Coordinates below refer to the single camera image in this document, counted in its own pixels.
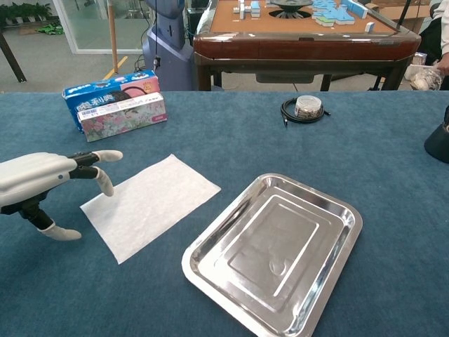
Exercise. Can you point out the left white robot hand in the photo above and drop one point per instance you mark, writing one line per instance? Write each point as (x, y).
(31, 172)

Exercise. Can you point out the white paper sheet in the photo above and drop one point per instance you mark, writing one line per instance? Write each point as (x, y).
(151, 207)

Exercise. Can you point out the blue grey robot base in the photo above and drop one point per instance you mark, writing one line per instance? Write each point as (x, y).
(168, 52)

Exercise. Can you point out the shiny metal tray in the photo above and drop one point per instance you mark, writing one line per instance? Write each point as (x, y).
(273, 252)

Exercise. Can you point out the blue Oreo cookie box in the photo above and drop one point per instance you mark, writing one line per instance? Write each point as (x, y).
(94, 96)

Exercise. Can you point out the white floral carton box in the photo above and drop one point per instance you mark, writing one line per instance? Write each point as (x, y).
(122, 121)

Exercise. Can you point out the black slanted table leg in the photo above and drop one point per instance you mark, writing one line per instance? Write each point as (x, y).
(12, 58)

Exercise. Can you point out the green item on floor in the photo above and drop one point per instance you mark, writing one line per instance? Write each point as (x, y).
(51, 28)

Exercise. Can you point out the wooden pole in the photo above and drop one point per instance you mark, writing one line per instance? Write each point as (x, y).
(113, 35)

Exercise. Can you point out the green potted plants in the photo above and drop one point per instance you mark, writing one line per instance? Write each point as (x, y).
(24, 12)

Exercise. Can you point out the blue table cloth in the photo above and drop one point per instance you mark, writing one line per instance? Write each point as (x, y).
(228, 144)

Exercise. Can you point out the small mahjong tile cluster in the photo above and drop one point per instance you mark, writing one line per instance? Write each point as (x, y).
(247, 8)

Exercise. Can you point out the clear round plastic jar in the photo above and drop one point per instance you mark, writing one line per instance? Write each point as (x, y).
(308, 107)

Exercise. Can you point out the brown mahjong table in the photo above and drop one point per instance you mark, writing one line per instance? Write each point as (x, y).
(298, 49)

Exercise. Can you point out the black mahjong table console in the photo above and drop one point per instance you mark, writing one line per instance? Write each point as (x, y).
(291, 7)

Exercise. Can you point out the blue mahjong tile pile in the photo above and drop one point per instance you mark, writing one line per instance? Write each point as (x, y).
(333, 14)

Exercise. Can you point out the single white mahjong tile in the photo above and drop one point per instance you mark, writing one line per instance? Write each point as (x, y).
(369, 27)

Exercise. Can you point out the brown cardboard box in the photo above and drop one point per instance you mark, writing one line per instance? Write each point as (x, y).
(396, 10)

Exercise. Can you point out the thin black rod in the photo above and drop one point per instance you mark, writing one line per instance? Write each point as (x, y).
(403, 14)

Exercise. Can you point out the black teapot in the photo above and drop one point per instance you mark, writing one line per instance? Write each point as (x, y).
(438, 144)

